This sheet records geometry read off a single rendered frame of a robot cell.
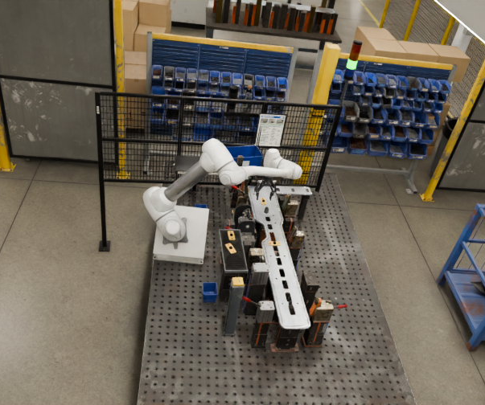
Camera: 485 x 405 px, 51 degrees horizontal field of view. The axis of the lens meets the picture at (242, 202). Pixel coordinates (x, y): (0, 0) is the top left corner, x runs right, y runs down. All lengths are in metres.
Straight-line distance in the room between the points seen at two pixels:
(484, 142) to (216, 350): 4.03
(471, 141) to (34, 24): 4.52
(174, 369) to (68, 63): 3.10
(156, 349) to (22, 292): 1.67
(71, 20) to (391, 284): 3.74
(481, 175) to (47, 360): 4.90
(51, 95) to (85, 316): 2.20
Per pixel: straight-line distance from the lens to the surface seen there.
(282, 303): 3.13
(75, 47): 5.04
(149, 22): 7.68
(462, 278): 5.17
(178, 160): 4.11
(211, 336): 3.28
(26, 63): 5.24
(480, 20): 0.32
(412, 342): 4.61
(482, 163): 6.34
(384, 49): 6.30
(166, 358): 3.16
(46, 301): 4.43
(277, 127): 4.13
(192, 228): 3.64
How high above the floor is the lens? 3.30
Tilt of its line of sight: 37 degrees down
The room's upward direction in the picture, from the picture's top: 9 degrees clockwise
